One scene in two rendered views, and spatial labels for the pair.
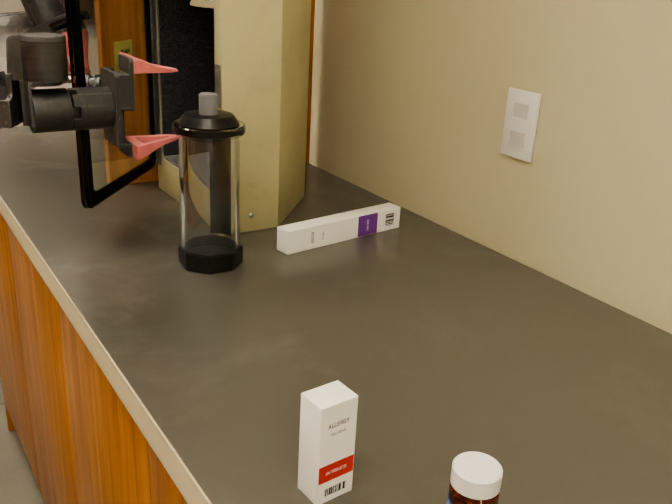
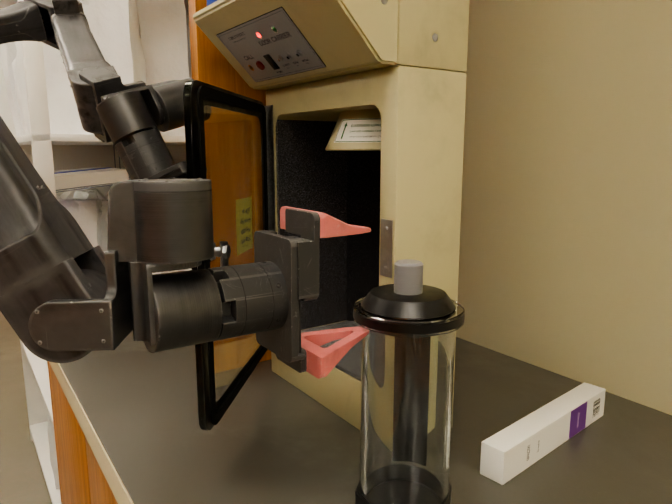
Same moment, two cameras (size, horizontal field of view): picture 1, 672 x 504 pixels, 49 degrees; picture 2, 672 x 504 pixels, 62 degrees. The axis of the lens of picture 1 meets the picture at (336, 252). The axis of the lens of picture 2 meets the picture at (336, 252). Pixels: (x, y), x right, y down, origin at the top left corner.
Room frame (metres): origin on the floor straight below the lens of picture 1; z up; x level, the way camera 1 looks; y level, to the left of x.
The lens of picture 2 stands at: (0.57, 0.28, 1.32)
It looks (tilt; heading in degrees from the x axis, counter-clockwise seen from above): 10 degrees down; 359
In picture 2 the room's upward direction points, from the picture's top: straight up
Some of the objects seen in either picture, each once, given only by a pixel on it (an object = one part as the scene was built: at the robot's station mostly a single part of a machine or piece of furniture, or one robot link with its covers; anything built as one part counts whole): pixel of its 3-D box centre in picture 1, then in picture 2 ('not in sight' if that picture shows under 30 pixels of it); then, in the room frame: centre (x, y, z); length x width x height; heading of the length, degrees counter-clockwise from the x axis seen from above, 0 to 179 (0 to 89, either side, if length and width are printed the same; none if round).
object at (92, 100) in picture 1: (95, 108); (252, 297); (1.01, 0.34, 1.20); 0.07 x 0.07 x 0.10; 34
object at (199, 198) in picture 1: (209, 191); (405, 407); (1.09, 0.20, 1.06); 0.11 x 0.11 x 0.21
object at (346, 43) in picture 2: not in sight; (282, 35); (1.31, 0.34, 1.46); 0.32 x 0.11 x 0.10; 34
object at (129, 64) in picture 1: (145, 80); (324, 248); (1.05, 0.28, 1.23); 0.09 x 0.07 x 0.07; 124
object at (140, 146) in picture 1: (147, 129); (324, 324); (1.05, 0.28, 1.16); 0.09 x 0.07 x 0.07; 124
